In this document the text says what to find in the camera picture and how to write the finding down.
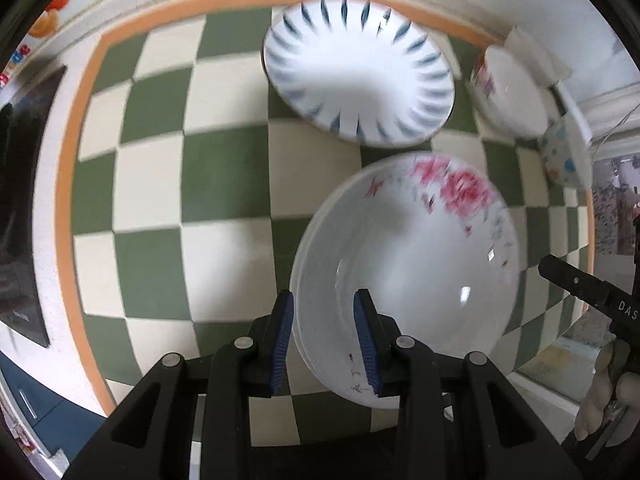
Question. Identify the white bowl with coloured dots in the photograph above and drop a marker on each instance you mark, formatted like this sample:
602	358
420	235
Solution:
557	152

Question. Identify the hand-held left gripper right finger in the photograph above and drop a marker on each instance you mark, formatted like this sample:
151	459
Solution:
367	340

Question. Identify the person's right hand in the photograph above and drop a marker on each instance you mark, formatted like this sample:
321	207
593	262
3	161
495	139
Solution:
597	400

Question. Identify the white window frame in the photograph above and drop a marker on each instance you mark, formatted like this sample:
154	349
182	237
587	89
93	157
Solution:
610	105

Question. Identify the blue cabinet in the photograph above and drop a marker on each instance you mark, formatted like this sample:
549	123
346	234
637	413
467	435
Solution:
40	410

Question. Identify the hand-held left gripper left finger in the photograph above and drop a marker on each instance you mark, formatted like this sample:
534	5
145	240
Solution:
282	340

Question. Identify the black induction cooktop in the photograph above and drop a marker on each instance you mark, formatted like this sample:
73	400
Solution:
20	210

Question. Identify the white plate with blue stripes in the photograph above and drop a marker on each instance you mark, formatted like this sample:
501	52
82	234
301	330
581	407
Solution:
350	75

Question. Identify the green and cream checkered mat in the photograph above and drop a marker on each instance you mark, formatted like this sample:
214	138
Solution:
160	170

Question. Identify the group of colourful wall stickers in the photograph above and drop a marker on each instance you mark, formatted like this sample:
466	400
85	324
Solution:
47	22

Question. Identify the white plate with pink flowers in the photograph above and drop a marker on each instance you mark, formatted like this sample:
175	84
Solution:
415	270

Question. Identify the white bowl with floral print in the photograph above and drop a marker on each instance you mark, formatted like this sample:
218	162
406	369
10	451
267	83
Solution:
515	95

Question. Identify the white folded cloth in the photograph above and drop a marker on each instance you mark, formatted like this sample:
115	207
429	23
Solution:
535	55

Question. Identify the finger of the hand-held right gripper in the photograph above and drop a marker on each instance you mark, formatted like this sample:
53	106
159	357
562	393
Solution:
575	277

